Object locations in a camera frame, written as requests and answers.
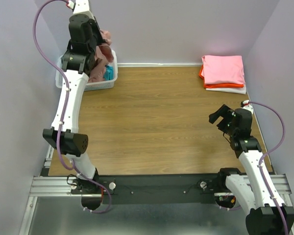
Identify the folded light pink t-shirt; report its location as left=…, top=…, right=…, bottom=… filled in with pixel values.
left=200, top=55, right=245, bottom=87

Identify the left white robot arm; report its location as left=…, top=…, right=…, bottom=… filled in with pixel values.
left=43, top=13, right=103, bottom=193

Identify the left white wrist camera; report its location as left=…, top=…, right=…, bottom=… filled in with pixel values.
left=73, top=0, right=92, bottom=17

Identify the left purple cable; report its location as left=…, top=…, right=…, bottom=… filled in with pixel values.
left=33, top=0, right=113, bottom=214

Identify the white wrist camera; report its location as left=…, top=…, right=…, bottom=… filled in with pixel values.
left=73, top=0, right=92, bottom=17
left=241, top=100, right=254, bottom=114

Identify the folded orange t-shirt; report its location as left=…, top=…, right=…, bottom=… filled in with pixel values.
left=198, top=66, right=244, bottom=89

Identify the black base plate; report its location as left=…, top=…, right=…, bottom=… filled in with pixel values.
left=67, top=173, right=240, bottom=212

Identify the white plastic laundry basket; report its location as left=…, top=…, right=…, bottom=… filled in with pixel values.
left=55, top=50, right=118, bottom=91

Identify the dusty pink graphic t-shirt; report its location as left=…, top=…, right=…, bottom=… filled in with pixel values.
left=88, top=30, right=114, bottom=83

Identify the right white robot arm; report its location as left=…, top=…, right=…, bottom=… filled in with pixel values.
left=209, top=100, right=294, bottom=235

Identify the folded white t-shirt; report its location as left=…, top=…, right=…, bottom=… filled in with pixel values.
left=206, top=86, right=246, bottom=94

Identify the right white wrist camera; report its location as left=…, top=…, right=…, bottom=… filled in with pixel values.
left=241, top=100, right=254, bottom=114

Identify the teal t-shirt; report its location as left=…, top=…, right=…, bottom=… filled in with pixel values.
left=103, top=65, right=114, bottom=81

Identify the aluminium frame rail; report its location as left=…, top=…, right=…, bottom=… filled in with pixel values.
left=18, top=145, right=294, bottom=235

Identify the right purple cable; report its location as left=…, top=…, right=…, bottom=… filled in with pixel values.
left=219, top=101, right=290, bottom=235

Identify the purple cable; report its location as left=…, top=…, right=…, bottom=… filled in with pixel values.
left=219, top=101, right=290, bottom=235
left=33, top=0, right=113, bottom=214

